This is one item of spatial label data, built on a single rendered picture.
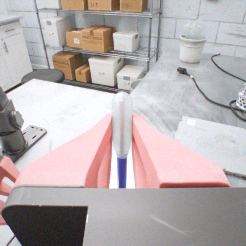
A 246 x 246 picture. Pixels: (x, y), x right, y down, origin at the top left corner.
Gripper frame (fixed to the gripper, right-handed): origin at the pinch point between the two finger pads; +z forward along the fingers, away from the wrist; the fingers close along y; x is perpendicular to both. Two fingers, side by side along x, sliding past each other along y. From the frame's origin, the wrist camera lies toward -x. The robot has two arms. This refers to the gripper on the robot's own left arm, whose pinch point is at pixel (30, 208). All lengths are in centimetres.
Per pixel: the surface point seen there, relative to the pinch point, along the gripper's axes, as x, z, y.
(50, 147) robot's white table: 14.4, 3.4, 27.0
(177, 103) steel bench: -13, 34, 49
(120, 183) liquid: -18.7, 0.8, -6.4
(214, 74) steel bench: -29, 53, 75
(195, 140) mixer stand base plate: -13.1, 33.6, 27.2
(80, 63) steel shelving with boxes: 81, 17, 262
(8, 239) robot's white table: 15.6, 2.2, 1.7
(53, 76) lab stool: 54, -4, 137
